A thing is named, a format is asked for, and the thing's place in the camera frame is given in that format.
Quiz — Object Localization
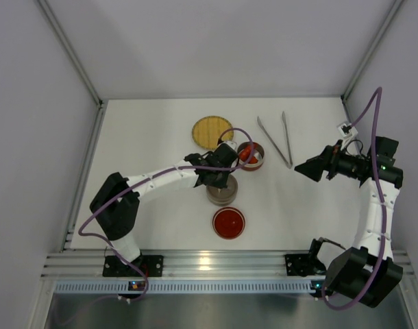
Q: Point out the steel bowl beige rim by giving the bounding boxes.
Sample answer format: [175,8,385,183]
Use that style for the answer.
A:
[206,176,238,206]

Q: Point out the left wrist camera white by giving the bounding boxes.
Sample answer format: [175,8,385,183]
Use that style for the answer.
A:
[223,141,237,150]

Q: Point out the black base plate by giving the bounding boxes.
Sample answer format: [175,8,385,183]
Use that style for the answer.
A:
[284,254,326,277]
[102,255,164,278]

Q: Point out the beige round lid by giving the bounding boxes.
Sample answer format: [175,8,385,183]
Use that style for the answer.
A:
[207,176,238,202]

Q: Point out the red round lid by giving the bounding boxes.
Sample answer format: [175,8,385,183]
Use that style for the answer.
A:
[212,206,246,240]

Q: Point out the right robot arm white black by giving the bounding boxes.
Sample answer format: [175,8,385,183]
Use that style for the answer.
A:
[295,136,404,308]

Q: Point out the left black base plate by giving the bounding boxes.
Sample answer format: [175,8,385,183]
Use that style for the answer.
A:
[102,255,164,278]

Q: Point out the round bamboo tray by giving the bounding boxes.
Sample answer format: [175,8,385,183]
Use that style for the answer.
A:
[191,116,233,151]

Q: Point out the aluminium mounting rail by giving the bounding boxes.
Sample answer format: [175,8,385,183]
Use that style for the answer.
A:
[40,249,415,295]

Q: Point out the metal tongs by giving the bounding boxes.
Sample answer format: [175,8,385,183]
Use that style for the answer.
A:
[256,111,294,169]

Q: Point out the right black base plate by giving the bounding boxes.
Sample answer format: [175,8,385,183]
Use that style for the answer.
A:
[284,254,326,277]

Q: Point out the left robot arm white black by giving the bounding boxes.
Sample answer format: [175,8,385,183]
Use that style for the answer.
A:
[90,141,238,267]

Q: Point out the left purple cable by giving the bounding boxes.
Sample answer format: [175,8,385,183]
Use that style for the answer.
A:
[77,128,254,302]

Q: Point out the steel bowl red rim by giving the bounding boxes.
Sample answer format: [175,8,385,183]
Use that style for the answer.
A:
[237,142,265,171]

